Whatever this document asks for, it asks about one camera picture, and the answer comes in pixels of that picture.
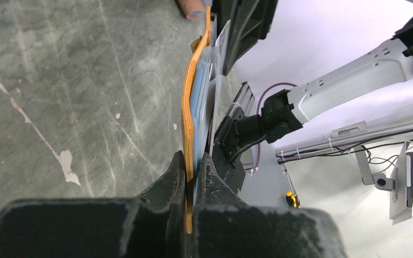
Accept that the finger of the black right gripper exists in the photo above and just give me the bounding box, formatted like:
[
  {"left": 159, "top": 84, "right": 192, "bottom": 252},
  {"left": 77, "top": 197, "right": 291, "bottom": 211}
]
[{"left": 211, "top": 0, "right": 278, "bottom": 75}]

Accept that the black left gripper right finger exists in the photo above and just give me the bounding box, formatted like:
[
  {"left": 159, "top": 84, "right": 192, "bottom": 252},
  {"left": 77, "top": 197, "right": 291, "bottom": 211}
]
[{"left": 192, "top": 154, "right": 347, "bottom": 257}]

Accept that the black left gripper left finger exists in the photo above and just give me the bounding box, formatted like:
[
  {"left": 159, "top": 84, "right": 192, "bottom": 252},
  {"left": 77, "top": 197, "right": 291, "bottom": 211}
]
[{"left": 0, "top": 151, "right": 186, "bottom": 257}]

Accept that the white purple-logo credit card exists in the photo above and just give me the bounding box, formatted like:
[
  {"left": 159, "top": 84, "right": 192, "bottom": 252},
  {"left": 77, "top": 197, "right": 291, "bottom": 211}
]
[{"left": 215, "top": 19, "right": 231, "bottom": 75}]

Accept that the orange card holder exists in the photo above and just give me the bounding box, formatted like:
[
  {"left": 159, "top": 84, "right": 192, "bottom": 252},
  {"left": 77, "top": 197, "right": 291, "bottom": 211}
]
[{"left": 181, "top": 7, "right": 211, "bottom": 234}]

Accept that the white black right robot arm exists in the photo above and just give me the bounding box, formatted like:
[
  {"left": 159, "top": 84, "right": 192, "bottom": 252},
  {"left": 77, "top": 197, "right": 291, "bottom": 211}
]
[{"left": 212, "top": 17, "right": 413, "bottom": 164}]

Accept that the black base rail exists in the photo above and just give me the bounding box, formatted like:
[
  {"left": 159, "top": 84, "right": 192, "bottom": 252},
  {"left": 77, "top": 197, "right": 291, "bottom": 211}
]
[{"left": 212, "top": 144, "right": 246, "bottom": 194}]

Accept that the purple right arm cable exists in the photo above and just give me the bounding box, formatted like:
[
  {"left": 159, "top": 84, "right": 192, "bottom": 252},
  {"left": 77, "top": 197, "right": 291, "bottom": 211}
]
[{"left": 252, "top": 82, "right": 299, "bottom": 171}]

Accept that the yellow handled screwdriver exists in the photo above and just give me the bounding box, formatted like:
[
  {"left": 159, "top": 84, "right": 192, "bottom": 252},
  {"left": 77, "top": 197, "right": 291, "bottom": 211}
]
[{"left": 285, "top": 191, "right": 300, "bottom": 208}]

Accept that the aluminium extrusion frame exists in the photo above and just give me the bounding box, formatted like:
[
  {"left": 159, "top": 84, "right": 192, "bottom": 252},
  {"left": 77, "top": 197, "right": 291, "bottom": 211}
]
[{"left": 225, "top": 82, "right": 255, "bottom": 120}]

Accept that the grey wall-mounted bracket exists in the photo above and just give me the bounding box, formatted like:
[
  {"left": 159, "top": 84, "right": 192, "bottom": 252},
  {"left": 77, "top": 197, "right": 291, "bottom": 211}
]
[{"left": 354, "top": 141, "right": 413, "bottom": 225}]

